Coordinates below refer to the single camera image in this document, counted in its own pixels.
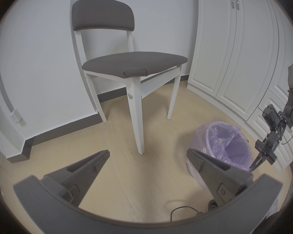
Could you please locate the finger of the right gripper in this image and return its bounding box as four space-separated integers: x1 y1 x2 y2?
254 155 268 171
249 153 263 172

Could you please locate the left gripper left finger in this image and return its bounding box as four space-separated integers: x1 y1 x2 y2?
43 150 110 207

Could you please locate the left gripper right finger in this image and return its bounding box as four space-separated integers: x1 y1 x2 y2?
187 148 254 206

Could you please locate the purple plastic bag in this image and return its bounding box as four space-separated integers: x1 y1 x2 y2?
188 121 255 188

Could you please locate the white wardrobe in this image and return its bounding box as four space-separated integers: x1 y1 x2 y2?
187 0 293 173

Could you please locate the grey padded white chair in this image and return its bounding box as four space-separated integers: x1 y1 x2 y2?
71 0 188 155

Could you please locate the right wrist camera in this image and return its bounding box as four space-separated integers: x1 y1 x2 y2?
262 104 282 131

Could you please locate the black cable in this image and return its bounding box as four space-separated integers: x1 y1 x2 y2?
170 205 203 223

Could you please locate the white wall socket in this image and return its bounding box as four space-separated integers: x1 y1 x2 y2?
10 109 27 126

